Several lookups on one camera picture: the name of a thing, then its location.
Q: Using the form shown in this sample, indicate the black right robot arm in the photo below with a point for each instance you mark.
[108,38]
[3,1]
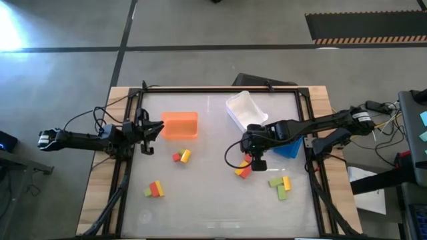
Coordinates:
[320,121]

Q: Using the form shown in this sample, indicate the red rectangular block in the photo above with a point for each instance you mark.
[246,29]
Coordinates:
[154,189]
[246,172]

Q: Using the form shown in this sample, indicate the small red cube block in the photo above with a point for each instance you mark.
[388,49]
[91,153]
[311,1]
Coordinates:
[176,157]

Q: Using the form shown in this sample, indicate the black equipment bracket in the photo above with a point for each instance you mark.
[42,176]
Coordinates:
[380,181]

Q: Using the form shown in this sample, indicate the red clip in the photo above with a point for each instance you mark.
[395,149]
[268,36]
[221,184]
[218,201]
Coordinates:
[405,154]

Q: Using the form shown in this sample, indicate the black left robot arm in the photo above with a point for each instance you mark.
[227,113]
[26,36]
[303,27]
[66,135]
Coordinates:
[80,140]

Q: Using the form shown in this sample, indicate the black backlit keyboard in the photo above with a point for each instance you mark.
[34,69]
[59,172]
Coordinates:
[418,223]

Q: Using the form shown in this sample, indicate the blue plastic basket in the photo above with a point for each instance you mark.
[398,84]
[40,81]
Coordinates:
[288,150]

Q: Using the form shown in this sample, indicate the black electronics box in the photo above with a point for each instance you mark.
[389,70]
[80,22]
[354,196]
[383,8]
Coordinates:
[8,141]

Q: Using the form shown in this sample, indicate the yellow rounded wooden block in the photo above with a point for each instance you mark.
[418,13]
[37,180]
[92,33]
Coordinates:
[185,156]

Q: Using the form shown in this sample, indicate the green flat rectangular block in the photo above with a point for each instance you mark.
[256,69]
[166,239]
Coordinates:
[282,192]
[276,182]

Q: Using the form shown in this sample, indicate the black hazard-striped floor mat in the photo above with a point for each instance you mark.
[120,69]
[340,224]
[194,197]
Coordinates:
[367,26]

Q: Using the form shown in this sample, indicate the orange translucent plastic bin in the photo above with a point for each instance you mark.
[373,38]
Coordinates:
[180,126]

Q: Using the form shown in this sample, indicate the grey laptop case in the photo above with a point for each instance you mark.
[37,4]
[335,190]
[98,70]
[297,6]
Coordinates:
[412,133]

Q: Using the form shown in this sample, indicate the white paper sheet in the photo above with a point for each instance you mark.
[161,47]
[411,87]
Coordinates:
[367,200]

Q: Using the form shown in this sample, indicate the wooden table board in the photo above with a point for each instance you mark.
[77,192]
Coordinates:
[96,186]

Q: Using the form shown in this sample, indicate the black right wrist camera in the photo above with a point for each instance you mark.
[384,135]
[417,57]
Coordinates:
[259,165]

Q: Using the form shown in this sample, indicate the green wooden block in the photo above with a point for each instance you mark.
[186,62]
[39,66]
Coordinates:
[181,151]

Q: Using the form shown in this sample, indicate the cyan sticky note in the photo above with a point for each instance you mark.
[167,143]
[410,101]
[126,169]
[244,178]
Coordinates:
[423,136]
[424,118]

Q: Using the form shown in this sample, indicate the small green cube block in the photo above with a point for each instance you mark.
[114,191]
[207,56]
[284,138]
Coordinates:
[147,192]

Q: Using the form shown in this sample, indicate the white plastic bin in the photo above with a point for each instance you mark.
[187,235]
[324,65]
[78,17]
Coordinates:
[245,108]

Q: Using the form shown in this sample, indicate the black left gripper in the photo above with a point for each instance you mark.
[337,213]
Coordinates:
[131,131]

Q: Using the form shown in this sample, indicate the yellow rectangular block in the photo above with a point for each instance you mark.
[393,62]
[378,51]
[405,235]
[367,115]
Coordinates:
[242,165]
[287,183]
[159,188]

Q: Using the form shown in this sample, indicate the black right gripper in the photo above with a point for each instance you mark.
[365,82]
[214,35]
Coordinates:
[254,140]

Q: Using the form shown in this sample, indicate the red wooden block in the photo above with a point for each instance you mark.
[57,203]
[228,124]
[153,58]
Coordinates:
[248,158]

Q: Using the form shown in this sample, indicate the black aluminium table frame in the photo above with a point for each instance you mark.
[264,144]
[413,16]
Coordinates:
[217,90]

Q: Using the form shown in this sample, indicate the black power adapter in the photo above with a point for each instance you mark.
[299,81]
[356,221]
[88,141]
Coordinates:
[374,106]

